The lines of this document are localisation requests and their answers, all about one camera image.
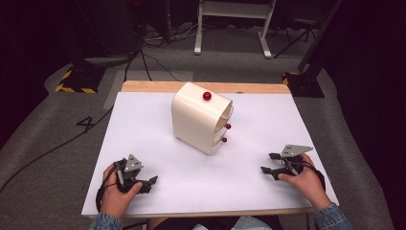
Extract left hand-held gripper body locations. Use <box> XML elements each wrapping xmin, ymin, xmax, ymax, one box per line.
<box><xmin>113</xmin><ymin>153</ymin><xmax>145</xmax><ymax>194</ymax></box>

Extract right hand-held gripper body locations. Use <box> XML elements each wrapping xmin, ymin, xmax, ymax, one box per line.
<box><xmin>277</xmin><ymin>144</ymin><xmax>314</xmax><ymax>178</ymax></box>

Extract cream mini drawer cabinet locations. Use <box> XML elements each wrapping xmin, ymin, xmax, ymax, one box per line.
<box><xmin>170</xmin><ymin>81</ymin><xmax>235</xmax><ymax>156</ymax></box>

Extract person's right hand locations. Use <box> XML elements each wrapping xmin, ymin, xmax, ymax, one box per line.
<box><xmin>278</xmin><ymin>153</ymin><xmax>333</xmax><ymax>212</ymax></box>

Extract person's left hand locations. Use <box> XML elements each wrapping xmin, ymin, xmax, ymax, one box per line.
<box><xmin>101</xmin><ymin>162</ymin><xmax>144</xmax><ymax>219</ymax></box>

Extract white table mat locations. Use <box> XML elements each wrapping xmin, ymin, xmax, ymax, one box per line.
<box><xmin>80</xmin><ymin>91</ymin><xmax>340</xmax><ymax>217</ymax></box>

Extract cream drawer with red knob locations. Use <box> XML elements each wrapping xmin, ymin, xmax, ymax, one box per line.
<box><xmin>213</xmin><ymin>122</ymin><xmax>233</xmax><ymax>134</ymax></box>
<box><xmin>212</xmin><ymin>133</ymin><xmax>228</xmax><ymax>149</ymax></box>

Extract black slanted stand with base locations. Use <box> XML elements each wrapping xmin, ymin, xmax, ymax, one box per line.
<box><xmin>282</xmin><ymin>0</ymin><xmax>345</xmax><ymax>99</ymax></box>

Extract black stand with striped base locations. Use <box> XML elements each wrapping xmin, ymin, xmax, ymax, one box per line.
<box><xmin>55</xmin><ymin>47</ymin><xmax>107</xmax><ymax>95</ymax></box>

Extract black tripod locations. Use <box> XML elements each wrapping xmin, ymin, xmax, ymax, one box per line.
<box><xmin>271</xmin><ymin>13</ymin><xmax>319</xmax><ymax>59</ymax></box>

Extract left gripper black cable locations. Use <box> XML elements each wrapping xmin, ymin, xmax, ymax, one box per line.
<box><xmin>95</xmin><ymin>161</ymin><xmax>120</xmax><ymax>214</ymax></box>

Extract long black floor cable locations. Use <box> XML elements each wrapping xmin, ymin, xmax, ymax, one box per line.
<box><xmin>0</xmin><ymin>104</ymin><xmax>115</xmax><ymax>195</ymax></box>

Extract bundle of floor cables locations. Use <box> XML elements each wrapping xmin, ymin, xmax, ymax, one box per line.
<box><xmin>123</xmin><ymin>18</ymin><xmax>205</xmax><ymax>82</ymax></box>

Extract white metal table frame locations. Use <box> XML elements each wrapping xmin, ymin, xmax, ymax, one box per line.
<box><xmin>193</xmin><ymin>0</ymin><xmax>278</xmax><ymax>59</ymax></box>

